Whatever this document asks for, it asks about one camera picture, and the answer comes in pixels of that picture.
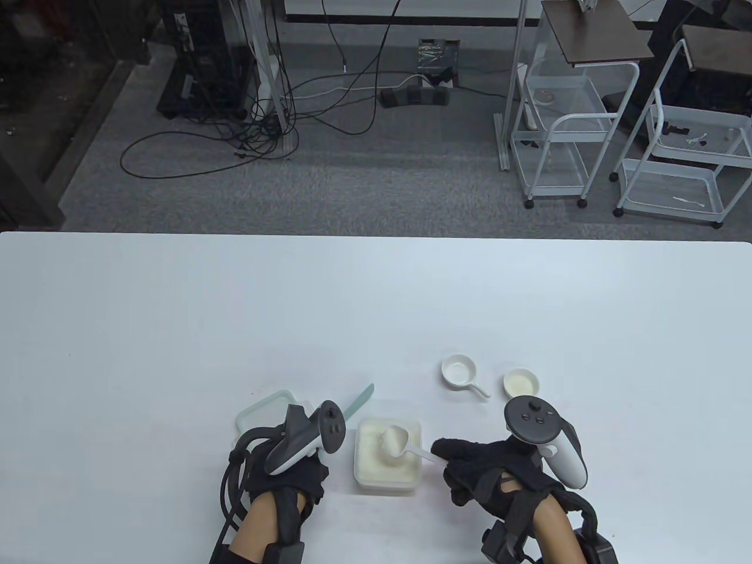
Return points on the person's left hand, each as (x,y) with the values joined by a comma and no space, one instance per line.
(294,476)

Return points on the person's right hand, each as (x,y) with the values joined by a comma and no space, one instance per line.
(482,464)

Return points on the clear container lid green rim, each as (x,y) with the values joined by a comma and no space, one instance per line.
(258,411)

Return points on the white sugar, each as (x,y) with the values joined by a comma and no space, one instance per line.
(370,464)

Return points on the white coffee spoon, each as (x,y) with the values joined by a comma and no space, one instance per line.
(395,440)

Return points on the clear plastic sugar container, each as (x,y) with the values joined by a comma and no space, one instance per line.
(388,486)

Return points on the mint green dessert spatula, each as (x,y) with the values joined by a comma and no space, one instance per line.
(361,399)

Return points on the person's right forearm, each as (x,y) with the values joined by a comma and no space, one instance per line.
(555,529)

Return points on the person's left forearm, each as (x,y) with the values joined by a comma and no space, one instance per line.
(258,523)

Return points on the white round measuring scoop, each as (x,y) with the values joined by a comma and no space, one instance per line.
(458,370)
(521,383)

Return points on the grey white VR controller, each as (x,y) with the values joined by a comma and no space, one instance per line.
(533,420)
(302,429)

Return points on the black glove sensor box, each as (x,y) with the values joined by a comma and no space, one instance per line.
(502,546)

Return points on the thin white stick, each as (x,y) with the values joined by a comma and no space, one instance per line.
(687,201)

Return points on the black foot pedal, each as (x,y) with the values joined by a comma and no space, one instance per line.
(411,97)

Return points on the small black gadget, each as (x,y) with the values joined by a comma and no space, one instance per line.
(675,129)

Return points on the small white clip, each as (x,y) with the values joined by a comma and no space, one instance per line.
(698,140)

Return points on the black floor outlet box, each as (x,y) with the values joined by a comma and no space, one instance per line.
(437,59)

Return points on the black equipment rack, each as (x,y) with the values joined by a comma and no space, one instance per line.
(205,70)

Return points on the white cart with brown top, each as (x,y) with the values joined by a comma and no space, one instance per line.
(605,35)
(719,50)

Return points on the white desk with black edge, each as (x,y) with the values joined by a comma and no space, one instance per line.
(446,9)

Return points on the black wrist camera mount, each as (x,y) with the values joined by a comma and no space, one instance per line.
(288,555)
(599,549)

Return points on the silver aluminium frame post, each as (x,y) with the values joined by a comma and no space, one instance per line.
(290,144)
(504,147)

